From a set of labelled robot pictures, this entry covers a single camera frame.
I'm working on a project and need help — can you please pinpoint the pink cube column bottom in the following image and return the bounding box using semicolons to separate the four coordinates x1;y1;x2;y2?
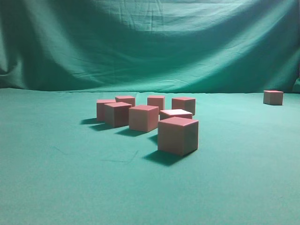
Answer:
104;102;132;128

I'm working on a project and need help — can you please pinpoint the pink cube placed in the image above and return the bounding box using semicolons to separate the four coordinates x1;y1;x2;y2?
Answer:
172;97;196;115
96;99;116;121
115;96;135;107
147;95;165;110

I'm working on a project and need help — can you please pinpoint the pink cube column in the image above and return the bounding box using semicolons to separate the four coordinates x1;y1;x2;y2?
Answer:
157;117;199;156
104;102;132;128

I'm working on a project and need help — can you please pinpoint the pink cube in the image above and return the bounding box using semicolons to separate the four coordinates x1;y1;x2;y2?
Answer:
263;90;284;105
129;105;159;132
159;109;193;120

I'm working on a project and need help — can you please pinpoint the green cloth backdrop and cover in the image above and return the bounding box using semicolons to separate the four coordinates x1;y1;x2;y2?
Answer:
0;0;300;225

